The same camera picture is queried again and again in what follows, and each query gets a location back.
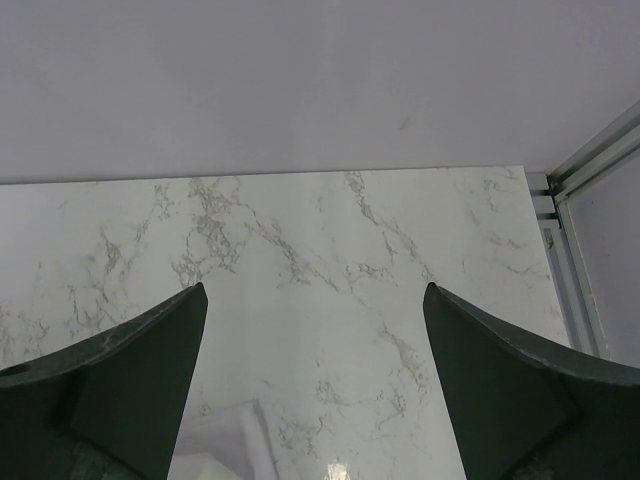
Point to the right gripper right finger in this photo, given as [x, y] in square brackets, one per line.
[524, 407]

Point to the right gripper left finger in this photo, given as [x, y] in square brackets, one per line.
[107, 407]

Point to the white t shirt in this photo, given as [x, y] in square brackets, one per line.
[229, 443]

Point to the right aluminium frame post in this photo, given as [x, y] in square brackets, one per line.
[588, 213]

